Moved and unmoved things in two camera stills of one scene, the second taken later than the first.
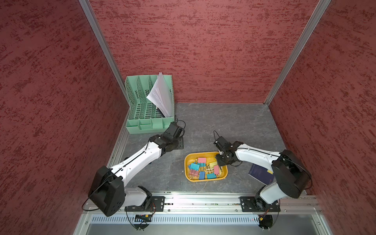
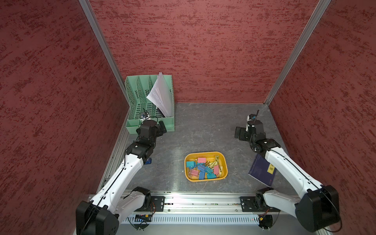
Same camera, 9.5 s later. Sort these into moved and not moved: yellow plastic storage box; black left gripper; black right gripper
Moved: black right gripper; black left gripper
Not moved: yellow plastic storage box
